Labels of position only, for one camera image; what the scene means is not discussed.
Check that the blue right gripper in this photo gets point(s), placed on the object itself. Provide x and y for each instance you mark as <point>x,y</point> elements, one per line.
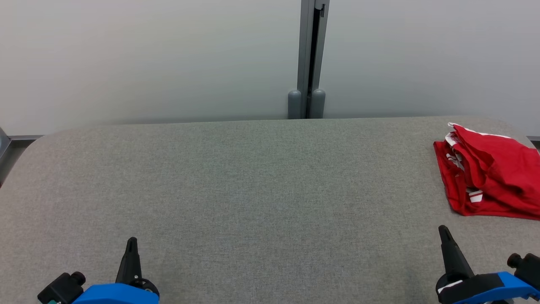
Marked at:
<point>485,287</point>

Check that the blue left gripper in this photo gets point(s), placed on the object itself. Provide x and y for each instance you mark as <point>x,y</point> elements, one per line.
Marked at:
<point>114,294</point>

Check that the red jersey with lettering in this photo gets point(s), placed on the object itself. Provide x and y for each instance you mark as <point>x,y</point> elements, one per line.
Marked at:
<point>455,198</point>

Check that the red shorts with white stripes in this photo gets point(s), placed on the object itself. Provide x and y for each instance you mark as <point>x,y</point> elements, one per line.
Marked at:
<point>498,156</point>

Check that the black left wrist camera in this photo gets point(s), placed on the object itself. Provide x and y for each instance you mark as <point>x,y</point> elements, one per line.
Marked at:
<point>61,289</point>

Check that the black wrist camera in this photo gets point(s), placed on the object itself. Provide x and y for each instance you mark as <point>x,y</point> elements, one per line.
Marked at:
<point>529,268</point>
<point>61,289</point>

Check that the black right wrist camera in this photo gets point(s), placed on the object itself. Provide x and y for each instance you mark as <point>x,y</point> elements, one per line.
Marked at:
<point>529,268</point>

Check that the grey rounded post foot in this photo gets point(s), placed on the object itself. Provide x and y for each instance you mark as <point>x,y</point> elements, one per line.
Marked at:
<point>318,105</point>
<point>294,105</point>

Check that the grey partition post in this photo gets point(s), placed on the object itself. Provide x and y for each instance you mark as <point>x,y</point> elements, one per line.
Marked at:
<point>304,42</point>

